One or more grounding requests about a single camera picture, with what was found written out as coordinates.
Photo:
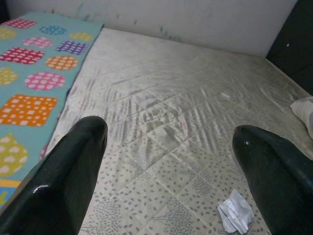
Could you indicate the teal blanket with colourful shapes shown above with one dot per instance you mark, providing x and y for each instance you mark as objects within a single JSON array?
[{"x": 36, "y": 73}]

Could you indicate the grey patterned quilted mattress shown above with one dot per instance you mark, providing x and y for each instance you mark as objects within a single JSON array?
[{"x": 171, "y": 110}]

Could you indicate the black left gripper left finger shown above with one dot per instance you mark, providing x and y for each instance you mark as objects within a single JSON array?
[{"x": 61, "y": 183}]

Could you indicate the white paper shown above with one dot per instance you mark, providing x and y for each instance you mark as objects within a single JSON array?
[{"x": 236, "y": 213}]

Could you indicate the white pillow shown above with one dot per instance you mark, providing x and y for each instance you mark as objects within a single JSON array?
[{"x": 304, "y": 112}]

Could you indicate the black tufted headboard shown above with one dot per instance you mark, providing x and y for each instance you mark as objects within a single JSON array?
[{"x": 293, "y": 44}]

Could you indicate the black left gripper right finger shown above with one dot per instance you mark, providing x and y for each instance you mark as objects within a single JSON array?
[{"x": 276, "y": 183}]

